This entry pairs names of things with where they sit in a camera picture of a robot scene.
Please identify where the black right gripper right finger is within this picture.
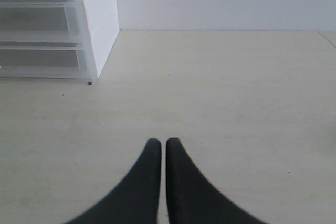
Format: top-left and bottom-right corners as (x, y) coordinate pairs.
(166, 138), (263, 223)

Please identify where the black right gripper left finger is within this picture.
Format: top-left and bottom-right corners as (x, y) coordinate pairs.
(69, 138), (161, 224)

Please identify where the clear bottom wide drawer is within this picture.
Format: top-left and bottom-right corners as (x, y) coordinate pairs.
(1, 50), (90, 79)

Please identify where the clear wide drawer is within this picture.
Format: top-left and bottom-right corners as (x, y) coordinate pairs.
(1, 50), (90, 79)
(1, 7), (81, 44)

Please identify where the white plastic drawer cabinet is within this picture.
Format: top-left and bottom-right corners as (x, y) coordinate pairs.
(1, 0), (120, 82)

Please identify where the clear middle wide drawer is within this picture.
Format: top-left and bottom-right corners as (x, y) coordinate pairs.
(1, 7), (81, 44)

